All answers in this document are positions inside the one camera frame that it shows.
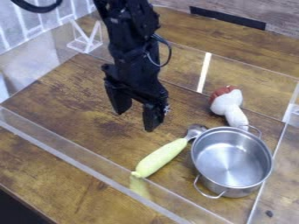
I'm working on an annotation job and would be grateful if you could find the black cable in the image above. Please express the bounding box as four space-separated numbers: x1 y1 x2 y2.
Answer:
144 33 173 68

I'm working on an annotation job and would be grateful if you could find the clear acrylic front barrier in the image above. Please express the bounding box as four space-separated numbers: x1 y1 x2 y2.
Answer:
0 106 233 224

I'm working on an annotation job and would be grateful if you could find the clear acrylic corner bracket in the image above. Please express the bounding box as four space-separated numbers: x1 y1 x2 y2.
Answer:
67 20 103 53

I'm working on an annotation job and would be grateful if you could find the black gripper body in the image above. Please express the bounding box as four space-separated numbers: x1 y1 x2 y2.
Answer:
101 43 168 105

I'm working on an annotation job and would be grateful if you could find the red white toy mushroom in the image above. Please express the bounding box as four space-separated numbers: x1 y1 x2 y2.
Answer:
209 85 248 130

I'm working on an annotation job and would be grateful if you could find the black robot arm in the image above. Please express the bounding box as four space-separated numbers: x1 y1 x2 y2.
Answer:
92 0 169 132

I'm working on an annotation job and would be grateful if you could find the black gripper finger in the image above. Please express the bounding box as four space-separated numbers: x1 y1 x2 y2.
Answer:
105 81 132 115
143 99 169 132

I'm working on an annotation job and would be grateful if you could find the stainless steel pot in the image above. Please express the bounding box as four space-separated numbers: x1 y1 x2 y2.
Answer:
191 126 274 200

